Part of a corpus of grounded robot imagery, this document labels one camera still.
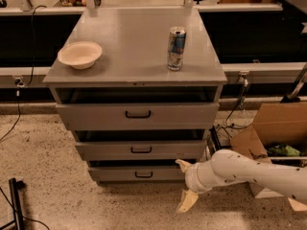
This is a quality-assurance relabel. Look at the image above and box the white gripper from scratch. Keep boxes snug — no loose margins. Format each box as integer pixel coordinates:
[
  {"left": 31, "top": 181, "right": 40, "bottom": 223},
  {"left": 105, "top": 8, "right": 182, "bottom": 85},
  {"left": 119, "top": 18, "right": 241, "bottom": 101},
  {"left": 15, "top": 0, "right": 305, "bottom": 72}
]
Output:
[{"left": 176, "top": 159, "right": 215, "bottom": 214}]

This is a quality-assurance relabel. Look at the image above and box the grey bottom drawer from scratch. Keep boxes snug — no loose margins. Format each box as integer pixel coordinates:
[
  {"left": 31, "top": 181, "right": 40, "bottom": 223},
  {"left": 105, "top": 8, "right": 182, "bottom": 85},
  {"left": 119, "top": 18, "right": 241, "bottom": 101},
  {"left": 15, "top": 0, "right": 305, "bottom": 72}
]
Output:
[{"left": 88, "top": 159, "right": 184, "bottom": 183}]

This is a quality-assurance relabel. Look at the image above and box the grey drawer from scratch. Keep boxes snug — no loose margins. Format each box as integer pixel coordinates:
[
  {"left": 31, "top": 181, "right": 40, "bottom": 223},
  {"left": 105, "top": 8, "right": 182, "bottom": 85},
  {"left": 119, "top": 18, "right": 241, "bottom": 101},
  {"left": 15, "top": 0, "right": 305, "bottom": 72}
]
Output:
[
  {"left": 76, "top": 129, "right": 206, "bottom": 161},
  {"left": 88, "top": 159, "right": 184, "bottom": 183},
  {"left": 57, "top": 86, "right": 219, "bottom": 131}
]

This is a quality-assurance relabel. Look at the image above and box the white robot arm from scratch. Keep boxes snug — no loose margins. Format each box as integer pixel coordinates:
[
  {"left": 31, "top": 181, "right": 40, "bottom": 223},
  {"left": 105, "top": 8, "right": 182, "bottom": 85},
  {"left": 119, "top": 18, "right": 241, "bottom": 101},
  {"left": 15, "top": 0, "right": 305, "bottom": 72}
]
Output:
[{"left": 176, "top": 149, "right": 307, "bottom": 213}]

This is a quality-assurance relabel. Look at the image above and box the grey middle drawer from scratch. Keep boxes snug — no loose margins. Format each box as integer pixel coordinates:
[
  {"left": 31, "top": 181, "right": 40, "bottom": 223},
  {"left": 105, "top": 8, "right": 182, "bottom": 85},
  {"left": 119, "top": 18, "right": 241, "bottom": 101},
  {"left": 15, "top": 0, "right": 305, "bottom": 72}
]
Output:
[{"left": 76, "top": 129, "right": 206, "bottom": 161}]

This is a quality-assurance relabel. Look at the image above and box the grey top drawer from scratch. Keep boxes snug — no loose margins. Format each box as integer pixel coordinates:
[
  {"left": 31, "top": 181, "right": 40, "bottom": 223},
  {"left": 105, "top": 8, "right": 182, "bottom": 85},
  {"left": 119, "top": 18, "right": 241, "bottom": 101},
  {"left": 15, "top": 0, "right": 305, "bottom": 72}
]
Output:
[{"left": 57, "top": 86, "right": 219, "bottom": 131}]

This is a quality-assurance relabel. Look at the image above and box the black bar by cabinet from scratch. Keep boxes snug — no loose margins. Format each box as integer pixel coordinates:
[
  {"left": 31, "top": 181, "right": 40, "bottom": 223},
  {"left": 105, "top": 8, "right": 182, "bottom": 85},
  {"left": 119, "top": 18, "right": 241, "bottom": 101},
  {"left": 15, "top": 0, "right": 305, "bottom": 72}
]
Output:
[{"left": 210, "top": 126, "right": 223, "bottom": 151}]

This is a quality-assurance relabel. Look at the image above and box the green bag in box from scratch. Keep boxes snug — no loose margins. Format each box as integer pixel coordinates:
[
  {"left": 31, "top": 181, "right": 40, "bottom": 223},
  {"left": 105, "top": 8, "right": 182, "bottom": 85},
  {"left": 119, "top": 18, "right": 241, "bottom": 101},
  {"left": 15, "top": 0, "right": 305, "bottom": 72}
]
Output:
[{"left": 268, "top": 144, "right": 300, "bottom": 157}]

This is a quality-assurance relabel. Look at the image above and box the brown cardboard box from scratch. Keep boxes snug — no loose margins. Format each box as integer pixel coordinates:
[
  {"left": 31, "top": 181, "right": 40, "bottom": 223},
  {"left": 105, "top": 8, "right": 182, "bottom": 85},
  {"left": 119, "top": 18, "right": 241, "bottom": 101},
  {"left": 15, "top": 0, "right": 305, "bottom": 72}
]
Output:
[{"left": 230, "top": 103, "right": 307, "bottom": 211}]

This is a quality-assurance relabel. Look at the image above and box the blue silver drink can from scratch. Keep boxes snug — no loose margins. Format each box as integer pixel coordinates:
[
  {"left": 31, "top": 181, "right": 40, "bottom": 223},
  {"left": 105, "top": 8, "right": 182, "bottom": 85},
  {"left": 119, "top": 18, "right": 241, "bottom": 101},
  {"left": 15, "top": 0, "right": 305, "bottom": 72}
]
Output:
[{"left": 167, "top": 27, "right": 186, "bottom": 71}]

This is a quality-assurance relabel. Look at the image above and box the white bowl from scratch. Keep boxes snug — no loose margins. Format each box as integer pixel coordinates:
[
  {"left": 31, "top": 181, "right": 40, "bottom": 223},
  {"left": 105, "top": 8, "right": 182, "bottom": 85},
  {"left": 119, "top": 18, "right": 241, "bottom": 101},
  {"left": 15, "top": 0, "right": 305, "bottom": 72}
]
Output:
[{"left": 58, "top": 41, "right": 103, "bottom": 70}]

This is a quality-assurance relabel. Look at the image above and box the black stand lower left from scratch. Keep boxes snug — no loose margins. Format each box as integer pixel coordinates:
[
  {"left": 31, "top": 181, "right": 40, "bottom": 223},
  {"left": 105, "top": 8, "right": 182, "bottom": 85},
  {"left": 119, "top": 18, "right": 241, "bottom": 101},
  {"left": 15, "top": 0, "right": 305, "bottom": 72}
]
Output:
[{"left": 0, "top": 178, "right": 25, "bottom": 230}]

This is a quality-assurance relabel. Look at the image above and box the black cables right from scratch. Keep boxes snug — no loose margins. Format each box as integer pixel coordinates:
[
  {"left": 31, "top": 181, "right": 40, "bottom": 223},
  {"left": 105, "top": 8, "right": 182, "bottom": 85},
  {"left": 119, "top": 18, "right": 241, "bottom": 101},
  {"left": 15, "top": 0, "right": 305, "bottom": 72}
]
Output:
[{"left": 204, "top": 77, "right": 253, "bottom": 165}]

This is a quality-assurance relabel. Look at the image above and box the black cable left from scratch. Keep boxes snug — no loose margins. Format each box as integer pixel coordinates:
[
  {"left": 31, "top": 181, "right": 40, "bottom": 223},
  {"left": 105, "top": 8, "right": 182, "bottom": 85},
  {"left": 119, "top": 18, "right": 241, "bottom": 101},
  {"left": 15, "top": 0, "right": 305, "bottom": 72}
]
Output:
[{"left": 0, "top": 5, "right": 48, "bottom": 144}]

